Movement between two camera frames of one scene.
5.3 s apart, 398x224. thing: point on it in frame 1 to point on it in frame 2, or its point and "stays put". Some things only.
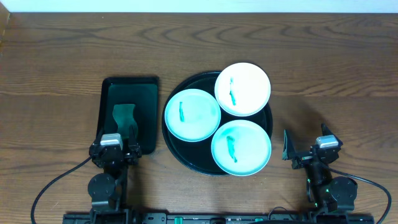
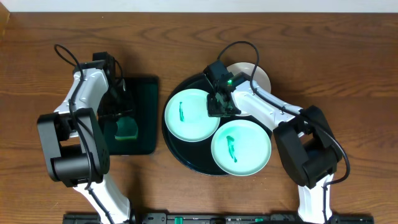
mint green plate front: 240,147 stays put
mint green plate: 193,115 stays put
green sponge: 123,114 stays put
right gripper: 289,151 to 212,111
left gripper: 115,152 to 116,115
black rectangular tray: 141,91 stays put
